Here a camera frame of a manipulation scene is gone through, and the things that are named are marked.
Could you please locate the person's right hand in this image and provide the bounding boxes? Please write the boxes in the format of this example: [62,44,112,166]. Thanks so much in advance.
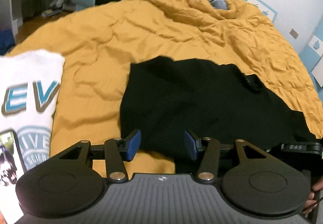
[302,177,323,214]

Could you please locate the black t-shirt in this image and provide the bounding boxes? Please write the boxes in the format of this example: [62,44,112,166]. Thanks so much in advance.
[119,55,323,154]

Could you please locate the blue white wardrobe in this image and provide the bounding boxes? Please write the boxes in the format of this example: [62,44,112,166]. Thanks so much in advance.
[299,35,322,92]

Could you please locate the mustard yellow duvet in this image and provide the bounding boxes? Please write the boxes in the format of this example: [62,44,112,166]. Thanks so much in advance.
[6,0,322,174]

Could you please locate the smartphone with lit screen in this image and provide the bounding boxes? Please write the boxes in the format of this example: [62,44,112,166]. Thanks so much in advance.
[1,129,26,186]

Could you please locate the white printed t-shirt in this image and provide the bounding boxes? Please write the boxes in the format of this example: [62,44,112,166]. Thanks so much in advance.
[1,49,65,223]

